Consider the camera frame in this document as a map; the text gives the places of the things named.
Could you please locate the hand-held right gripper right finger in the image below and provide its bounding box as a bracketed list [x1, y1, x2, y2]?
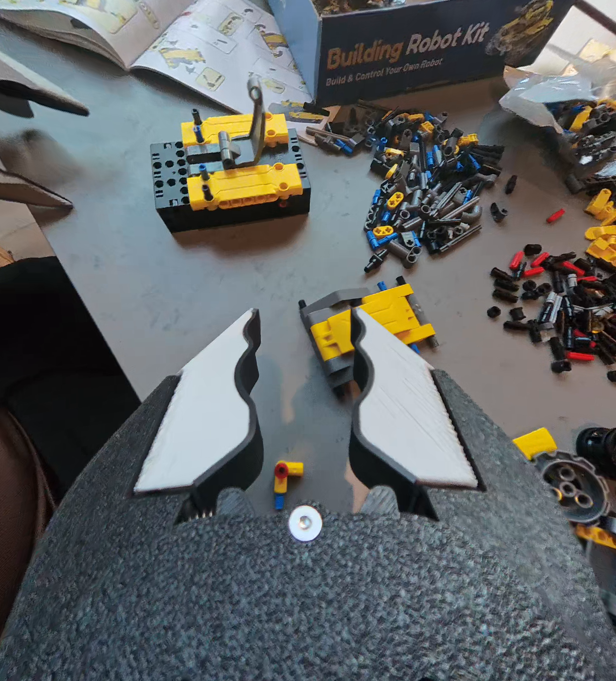
[348, 308, 481, 518]

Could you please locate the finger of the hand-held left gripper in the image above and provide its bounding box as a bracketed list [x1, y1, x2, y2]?
[0, 160, 75, 210]
[0, 30, 92, 120]

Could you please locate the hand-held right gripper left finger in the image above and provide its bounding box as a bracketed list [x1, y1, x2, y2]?
[134, 309, 266, 517]

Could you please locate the yellow connector with blue pin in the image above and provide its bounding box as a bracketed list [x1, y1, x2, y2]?
[273, 460, 306, 511]

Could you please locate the yellow and grey brick assembly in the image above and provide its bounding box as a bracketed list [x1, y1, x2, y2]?
[298, 279, 439, 400]

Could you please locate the grey desk with wooden edge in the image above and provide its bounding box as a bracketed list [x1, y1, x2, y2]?
[0, 0, 616, 681]

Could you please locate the yellow curved panel piece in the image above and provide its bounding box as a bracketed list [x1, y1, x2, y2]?
[512, 427, 559, 461]

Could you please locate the large grey wheel hub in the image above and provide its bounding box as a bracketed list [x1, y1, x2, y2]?
[532, 453, 612, 524]

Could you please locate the instruction booklet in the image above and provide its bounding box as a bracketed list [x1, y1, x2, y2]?
[0, 0, 335, 118]

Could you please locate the pile of black red pins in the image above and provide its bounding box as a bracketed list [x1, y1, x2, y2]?
[486, 240, 616, 400]

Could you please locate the black and yellow brick block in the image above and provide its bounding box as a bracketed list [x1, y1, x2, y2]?
[151, 75, 313, 233]

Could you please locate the pile of blue grey connectors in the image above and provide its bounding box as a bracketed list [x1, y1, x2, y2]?
[303, 101, 511, 275]

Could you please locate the pile of yellow angled beams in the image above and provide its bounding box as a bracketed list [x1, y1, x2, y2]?
[583, 187, 616, 279]

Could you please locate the clear plastic bag of parts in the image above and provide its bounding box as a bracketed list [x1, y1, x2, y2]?
[498, 43, 616, 182]

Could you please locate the blue cardboard kit box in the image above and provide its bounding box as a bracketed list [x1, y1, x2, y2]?
[266, 0, 577, 107]

